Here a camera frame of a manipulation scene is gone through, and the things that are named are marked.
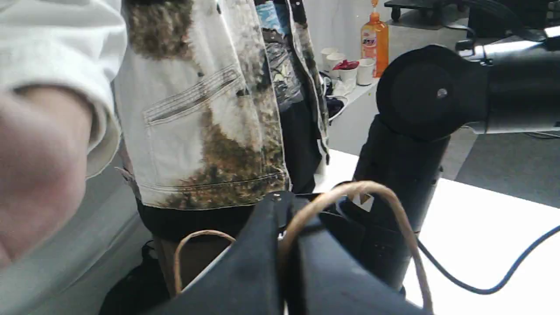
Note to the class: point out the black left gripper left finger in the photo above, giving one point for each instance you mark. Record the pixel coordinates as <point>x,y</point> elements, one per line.
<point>243,279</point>

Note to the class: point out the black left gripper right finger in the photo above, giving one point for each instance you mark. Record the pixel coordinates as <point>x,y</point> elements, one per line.
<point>324,279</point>

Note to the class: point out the brown paper bag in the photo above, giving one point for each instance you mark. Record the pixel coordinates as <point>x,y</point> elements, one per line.
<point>370,223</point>

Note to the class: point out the person's right forearm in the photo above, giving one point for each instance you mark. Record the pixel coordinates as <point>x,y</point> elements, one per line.
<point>44,137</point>

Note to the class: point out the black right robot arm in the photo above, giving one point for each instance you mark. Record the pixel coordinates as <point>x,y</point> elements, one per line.
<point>427,94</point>

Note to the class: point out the white side cabinet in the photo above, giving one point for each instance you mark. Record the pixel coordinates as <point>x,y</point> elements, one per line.
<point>349,130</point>

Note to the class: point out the person in camouflage jacket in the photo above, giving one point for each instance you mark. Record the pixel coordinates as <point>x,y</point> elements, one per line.
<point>189,92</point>

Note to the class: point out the black cloth on cabinet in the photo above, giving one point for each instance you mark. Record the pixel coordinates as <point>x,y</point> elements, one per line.
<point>334,106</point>

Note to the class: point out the white cup with red content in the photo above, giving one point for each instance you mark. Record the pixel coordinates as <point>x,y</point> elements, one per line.
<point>346,70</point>

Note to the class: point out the white paper cup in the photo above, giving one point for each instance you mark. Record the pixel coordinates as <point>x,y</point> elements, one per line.
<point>331,57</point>
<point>366,71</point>

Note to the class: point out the white paper cup behind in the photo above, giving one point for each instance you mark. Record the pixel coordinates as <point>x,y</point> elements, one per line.
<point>331,57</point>

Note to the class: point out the orange detergent bottle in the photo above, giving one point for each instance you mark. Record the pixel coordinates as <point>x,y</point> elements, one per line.
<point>375,41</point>

